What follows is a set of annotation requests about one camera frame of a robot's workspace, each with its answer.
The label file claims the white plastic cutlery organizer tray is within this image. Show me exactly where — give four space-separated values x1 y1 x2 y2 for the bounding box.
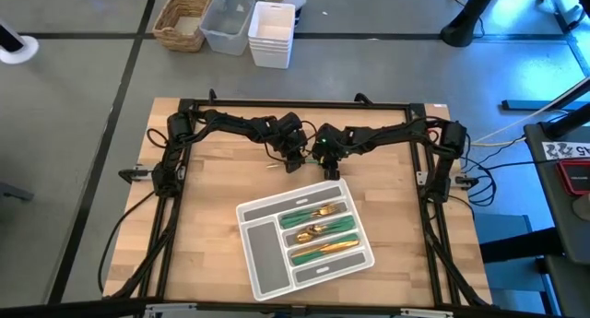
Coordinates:
235 178 376 303

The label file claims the black floor cable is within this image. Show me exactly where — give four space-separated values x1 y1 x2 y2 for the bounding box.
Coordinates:
97 191 158 295

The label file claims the black crossbar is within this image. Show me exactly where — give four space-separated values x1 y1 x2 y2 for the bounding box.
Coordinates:
0 295 590 318

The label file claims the white cable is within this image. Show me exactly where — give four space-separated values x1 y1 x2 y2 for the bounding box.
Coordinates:
469 96 572 144

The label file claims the clear plastic bin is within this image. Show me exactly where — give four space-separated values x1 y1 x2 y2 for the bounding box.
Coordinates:
199 0 257 57

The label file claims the black clamp with silver jaw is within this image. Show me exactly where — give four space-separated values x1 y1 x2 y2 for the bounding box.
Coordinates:
117 168 156 184
454 173 481 191

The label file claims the black metal table frame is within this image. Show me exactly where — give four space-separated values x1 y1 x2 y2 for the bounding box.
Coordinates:
103 88 493 310

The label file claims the black stand with round base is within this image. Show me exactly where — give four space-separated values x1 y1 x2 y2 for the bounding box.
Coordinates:
440 0 502 49

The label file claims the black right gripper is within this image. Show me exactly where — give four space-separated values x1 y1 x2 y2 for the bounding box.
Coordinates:
312 123 357 181

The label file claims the blue cable bundle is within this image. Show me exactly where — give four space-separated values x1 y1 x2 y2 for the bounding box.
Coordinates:
460 133 499 207

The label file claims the red and black device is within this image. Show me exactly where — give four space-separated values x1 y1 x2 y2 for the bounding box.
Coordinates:
555 159 590 197

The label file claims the black cable loop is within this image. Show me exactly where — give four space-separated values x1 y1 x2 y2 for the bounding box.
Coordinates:
146 127 170 149

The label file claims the yellow cable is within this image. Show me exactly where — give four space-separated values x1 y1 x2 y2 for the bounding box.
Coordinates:
469 139 527 148

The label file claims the black floor stand bar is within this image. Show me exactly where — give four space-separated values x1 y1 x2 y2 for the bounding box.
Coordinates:
501 76 590 112

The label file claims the white plastic bin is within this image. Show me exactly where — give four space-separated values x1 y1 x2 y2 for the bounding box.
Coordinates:
247 0 297 70

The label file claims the green-handled gold spoon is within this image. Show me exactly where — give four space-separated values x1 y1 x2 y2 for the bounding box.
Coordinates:
294 218 357 245
303 215 358 239

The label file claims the white round stand base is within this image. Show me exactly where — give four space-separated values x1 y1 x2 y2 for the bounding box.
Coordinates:
0 18 41 65

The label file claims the grey round object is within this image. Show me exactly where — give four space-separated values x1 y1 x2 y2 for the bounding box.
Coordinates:
572 195 590 222

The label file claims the silver corner bracket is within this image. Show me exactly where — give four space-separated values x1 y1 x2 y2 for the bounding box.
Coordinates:
144 301 198 318
398 307 455 318

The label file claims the dark grey side table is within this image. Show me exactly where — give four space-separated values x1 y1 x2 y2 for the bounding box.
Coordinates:
524 116 590 264

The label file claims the dark grey furniture foot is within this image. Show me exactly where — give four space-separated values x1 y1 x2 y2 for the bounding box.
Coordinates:
0 182 36 202

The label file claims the white printed paper tag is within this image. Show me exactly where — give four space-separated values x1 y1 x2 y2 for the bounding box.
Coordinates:
542 141 590 161

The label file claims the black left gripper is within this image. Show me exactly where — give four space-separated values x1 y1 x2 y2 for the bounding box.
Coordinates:
265 112 310 174

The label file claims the woven wicker basket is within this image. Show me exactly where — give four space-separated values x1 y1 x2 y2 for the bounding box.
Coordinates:
151 0 212 53

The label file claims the black looped gripper cable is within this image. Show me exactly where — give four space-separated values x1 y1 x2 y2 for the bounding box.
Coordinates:
262 119 320 165

